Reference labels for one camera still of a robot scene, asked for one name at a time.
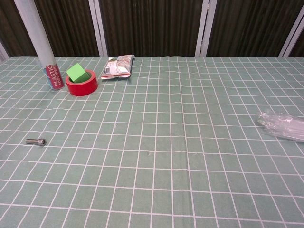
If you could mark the small silver screw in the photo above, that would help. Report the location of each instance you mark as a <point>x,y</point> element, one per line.
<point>35,141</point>

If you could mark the green checkered tablecloth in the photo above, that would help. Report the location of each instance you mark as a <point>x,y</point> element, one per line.
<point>152,154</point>

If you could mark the silver snack packet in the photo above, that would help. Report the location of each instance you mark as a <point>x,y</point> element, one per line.
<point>117,67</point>

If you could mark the red tape roll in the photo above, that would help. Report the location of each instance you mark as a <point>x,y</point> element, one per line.
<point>83,86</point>

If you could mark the green cube block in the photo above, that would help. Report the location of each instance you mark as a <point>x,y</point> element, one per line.
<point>78,73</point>

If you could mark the white framed dark partition screen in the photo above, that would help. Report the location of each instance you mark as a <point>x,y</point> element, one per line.
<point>152,26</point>

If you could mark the clear plastic bag bundle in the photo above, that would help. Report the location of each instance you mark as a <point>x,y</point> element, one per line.
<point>282,126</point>

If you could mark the plastic food wrap roll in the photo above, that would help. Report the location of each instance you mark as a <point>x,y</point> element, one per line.
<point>40,45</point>

